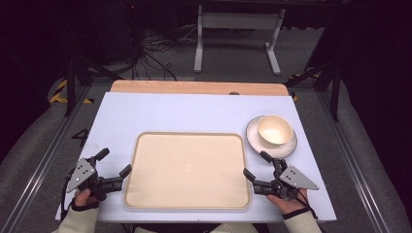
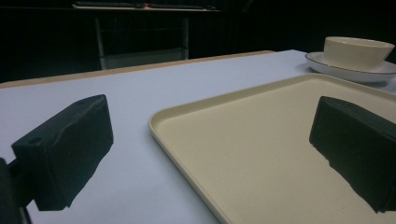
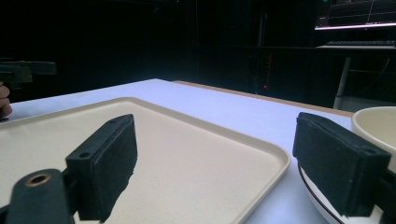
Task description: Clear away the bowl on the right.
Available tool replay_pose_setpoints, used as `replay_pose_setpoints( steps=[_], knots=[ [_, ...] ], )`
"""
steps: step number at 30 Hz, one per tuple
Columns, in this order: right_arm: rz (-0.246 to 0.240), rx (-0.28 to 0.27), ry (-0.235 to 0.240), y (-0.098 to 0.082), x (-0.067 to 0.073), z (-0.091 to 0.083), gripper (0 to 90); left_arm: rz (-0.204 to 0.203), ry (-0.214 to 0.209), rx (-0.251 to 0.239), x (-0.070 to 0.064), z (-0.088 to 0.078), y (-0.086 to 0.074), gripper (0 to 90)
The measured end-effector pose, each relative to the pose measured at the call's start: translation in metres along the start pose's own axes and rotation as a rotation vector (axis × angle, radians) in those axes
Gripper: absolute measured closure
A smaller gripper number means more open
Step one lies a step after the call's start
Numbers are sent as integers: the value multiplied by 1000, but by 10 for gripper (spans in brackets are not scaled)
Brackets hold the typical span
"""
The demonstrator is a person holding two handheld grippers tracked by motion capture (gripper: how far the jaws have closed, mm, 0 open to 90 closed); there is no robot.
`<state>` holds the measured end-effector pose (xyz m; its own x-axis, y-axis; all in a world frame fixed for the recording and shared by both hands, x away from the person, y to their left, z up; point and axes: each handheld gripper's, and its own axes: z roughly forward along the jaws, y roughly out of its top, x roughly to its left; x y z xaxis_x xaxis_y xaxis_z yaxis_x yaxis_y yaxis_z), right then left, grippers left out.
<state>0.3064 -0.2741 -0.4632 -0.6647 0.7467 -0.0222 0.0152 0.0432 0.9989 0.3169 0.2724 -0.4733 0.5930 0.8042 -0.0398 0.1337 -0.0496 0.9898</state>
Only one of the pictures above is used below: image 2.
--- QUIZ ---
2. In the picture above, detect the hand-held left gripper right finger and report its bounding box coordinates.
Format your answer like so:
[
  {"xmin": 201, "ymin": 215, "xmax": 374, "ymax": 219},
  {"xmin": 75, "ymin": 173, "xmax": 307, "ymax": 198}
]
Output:
[{"xmin": 308, "ymin": 95, "xmax": 396, "ymax": 214}]

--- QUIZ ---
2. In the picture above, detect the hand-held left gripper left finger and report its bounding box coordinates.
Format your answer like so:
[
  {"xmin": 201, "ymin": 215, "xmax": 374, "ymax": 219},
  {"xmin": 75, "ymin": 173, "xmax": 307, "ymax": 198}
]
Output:
[{"xmin": 10, "ymin": 93, "xmax": 115, "ymax": 212}]

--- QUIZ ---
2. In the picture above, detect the white plate with dark rim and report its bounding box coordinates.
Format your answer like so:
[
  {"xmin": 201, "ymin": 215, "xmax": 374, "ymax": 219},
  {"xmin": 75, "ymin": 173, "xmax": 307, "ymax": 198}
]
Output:
[{"xmin": 304, "ymin": 51, "xmax": 396, "ymax": 84}]

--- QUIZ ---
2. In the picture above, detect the cream ceramic bowl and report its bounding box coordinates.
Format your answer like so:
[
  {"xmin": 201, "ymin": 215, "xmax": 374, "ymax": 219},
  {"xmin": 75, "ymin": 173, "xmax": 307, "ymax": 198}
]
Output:
[{"xmin": 322, "ymin": 35, "xmax": 396, "ymax": 73}]

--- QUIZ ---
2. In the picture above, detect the beige plastic tray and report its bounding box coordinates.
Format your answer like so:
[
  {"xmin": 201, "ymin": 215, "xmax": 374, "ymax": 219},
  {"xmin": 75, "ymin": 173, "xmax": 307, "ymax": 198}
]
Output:
[{"xmin": 148, "ymin": 73, "xmax": 396, "ymax": 224}]

